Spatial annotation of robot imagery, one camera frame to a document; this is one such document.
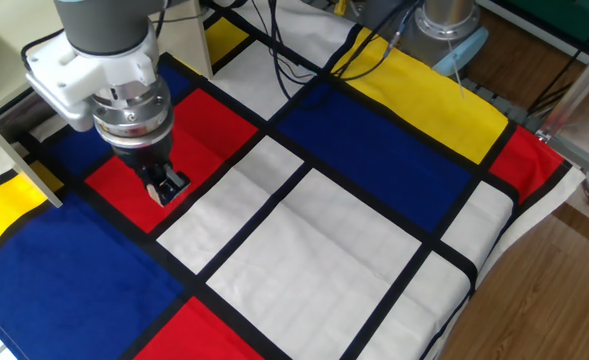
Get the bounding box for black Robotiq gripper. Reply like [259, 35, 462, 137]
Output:
[115, 127, 192, 205]

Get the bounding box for cream wooden shelf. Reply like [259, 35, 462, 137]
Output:
[0, 0, 214, 209]

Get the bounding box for Mondrian pattern colour-block tablecloth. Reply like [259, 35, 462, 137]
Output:
[0, 0, 588, 360]

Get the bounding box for white zip tie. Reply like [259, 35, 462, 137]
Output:
[446, 39, 466, 100]

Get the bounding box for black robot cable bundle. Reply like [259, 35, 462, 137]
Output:
[201, 0, 423, 111]

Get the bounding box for aluminium frame post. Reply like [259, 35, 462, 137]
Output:
[534, 43, 589, 187]

